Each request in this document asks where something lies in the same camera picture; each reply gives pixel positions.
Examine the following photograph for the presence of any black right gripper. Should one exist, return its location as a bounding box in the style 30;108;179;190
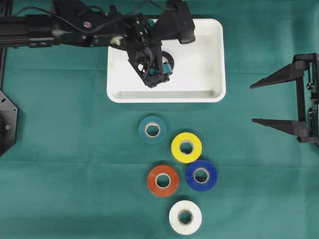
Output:
250;53;319;146

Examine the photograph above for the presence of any white plastic tray case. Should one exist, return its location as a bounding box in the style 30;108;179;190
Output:
106;18;226;103

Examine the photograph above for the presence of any green table cloth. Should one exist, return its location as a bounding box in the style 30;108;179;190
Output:
0;0;319;239

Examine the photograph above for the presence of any red tape roll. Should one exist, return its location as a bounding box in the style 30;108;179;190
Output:
147;165;179;197

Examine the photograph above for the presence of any teal tape roll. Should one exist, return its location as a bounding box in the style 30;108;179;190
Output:
138;116;167;144

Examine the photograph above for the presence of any yellow tape roll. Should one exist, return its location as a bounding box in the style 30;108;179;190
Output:
171;132;202;164

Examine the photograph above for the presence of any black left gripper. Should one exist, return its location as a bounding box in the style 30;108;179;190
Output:
109;14;172;88

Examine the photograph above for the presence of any white tape roll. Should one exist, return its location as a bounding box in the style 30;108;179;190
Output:
168;200;202;236

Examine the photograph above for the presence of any black tape roll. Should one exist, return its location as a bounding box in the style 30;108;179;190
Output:
162;51;174;70

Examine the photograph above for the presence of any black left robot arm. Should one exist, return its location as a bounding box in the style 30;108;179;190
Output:
0;0;174;88

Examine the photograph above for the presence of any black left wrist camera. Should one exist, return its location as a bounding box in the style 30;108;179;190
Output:
151;0;195;44

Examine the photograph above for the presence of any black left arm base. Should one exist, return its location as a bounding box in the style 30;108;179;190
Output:
0;91;18;156

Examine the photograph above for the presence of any blue tape roll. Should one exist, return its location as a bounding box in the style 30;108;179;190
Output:
185;159;217;192

